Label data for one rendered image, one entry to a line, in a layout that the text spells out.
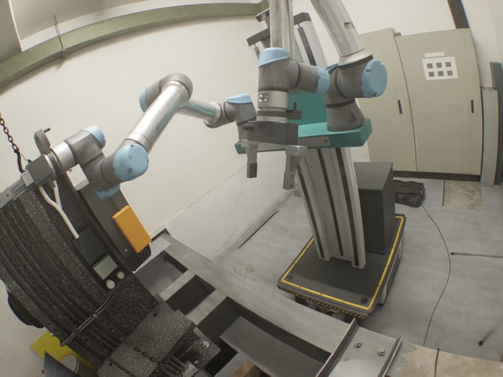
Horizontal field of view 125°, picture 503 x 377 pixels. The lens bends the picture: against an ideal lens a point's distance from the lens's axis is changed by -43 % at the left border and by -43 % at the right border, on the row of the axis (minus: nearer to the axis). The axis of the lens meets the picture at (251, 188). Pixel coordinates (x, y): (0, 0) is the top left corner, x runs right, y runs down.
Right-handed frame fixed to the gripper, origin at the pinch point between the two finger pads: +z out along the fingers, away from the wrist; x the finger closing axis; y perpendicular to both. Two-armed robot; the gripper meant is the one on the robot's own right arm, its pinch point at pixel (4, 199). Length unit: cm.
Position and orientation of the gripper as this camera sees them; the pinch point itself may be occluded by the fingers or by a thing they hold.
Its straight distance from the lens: 62.2
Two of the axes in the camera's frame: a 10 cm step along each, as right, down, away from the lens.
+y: 3.9, 8.3, 4.0
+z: -4.0, 5.5, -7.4
